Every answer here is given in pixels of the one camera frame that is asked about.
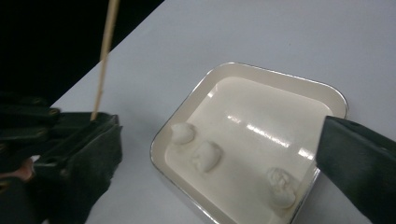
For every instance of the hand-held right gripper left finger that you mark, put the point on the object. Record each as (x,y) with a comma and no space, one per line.
(81,174)

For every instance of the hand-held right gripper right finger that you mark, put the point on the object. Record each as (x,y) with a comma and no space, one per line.
(361,168)

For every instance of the wooden skewer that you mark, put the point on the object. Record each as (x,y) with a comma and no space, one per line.
(104,53)

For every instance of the white marshmallow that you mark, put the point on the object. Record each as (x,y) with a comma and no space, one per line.
(207,156)
(281,186)
(182,133)

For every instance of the white square tray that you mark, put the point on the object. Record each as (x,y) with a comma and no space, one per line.
(249,102)

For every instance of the light blue table mat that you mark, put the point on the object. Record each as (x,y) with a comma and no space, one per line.
(249,31)

